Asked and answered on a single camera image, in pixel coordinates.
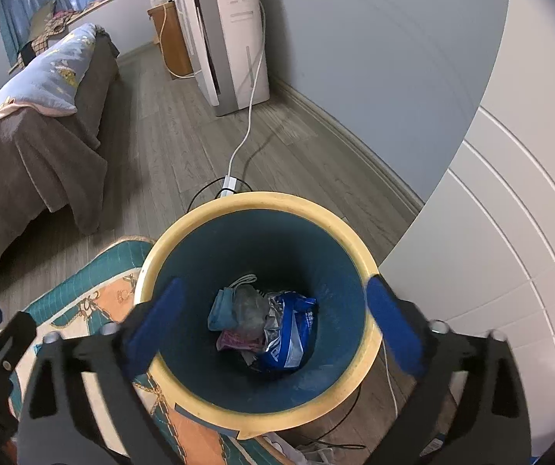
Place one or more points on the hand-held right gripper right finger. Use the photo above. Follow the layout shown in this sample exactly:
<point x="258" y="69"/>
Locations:
<point x="393" y="329"/>

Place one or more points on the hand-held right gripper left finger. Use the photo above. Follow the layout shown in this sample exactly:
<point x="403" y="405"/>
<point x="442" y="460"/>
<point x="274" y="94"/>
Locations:
<point x="156" y="324"/>

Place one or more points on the light blue face mask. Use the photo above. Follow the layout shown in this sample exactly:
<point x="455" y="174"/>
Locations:
<point x="221" y="312"/>

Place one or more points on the pink red printed wrapper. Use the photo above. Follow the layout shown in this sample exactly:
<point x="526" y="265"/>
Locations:
<point x="233" y="341"/>

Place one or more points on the clear plastic bag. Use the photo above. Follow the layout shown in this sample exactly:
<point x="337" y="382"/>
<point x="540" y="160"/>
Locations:
<point x="250" y="307"/>

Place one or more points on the blue silver foil snack bag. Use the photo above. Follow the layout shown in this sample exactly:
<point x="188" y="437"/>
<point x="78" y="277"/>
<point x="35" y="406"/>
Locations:
<point x="287" y="344"/>

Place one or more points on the yellow rimmed teal waste bin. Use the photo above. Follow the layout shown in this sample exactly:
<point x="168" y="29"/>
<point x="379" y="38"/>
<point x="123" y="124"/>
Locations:
<point x="306" y="252"/>

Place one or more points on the teal orange printed cushion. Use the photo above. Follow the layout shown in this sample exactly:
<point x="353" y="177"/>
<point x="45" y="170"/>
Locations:
<point x="88" y="276"/>

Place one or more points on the white panelled door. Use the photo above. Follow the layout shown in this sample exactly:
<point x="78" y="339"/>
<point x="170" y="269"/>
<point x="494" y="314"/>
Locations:
<point x="500" y="252"/>

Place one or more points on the white power strip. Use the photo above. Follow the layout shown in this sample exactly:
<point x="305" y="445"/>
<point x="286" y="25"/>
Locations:
<point x="229" y="184"/>

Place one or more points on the blue printed quilt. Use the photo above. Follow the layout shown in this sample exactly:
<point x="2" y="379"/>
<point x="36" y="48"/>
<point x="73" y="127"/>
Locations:
<point x="50" y="72"/>

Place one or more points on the black cloth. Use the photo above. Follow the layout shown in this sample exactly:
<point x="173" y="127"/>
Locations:
<point x="28" y="54"/>

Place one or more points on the white air purifier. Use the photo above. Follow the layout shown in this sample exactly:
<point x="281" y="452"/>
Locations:
<point x="238" y="58"/>

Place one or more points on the wooden cabinet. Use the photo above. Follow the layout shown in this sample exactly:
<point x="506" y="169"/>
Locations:
<point x="175" y="43"/>

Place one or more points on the plaid cloth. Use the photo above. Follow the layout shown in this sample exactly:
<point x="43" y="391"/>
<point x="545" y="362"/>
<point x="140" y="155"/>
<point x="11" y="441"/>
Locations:
<point x="57" y="26"/>

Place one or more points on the olive cushion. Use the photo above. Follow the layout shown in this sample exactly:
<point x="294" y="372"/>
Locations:
<point x="42" y="19"/>

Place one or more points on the wooden window sill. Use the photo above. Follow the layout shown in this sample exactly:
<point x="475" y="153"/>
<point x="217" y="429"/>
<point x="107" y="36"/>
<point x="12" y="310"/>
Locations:
<point x="103" y="1"/>

